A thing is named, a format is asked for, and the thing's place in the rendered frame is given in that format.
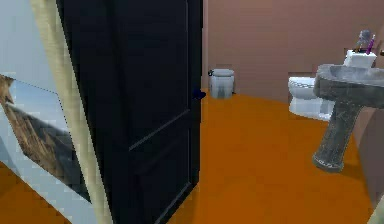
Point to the purple toothbrush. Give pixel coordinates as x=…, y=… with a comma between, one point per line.
x=370, y=45

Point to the grey lidded waste bin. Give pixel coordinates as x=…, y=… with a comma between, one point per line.
x=222, y=83

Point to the white toothbrush holder box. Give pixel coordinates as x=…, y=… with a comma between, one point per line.
x=359, y=59

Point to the grey stone pedestal sink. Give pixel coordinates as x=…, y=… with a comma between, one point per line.
x=340, y=110

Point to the white toilet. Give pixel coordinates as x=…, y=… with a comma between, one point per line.
x=305, y=96

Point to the black room door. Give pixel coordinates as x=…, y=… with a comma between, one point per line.
x=140, y=100

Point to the framed mountain landscape picture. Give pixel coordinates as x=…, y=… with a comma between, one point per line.
x=36, y=133

